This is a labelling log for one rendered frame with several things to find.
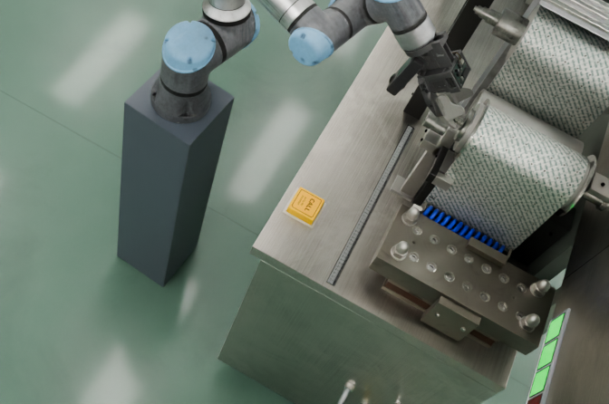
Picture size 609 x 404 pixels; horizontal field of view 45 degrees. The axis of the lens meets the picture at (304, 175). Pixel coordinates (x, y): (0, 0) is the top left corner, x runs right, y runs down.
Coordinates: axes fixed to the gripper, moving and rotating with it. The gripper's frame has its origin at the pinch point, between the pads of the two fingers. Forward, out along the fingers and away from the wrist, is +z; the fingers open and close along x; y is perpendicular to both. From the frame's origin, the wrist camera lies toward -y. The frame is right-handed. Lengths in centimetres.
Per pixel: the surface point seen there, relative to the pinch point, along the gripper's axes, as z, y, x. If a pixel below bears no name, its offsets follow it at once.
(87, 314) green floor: 30, -140, -36
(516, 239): 33.4, 2.4, -5.2
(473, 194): 18.0, -1.5, -5.2
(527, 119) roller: 14.0, 7.7, 13.5
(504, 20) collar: -5.9, 7.2, 24.0
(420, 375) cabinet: 53, -23, -31
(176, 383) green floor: 59, -116, -41
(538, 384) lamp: 33, 17, -42
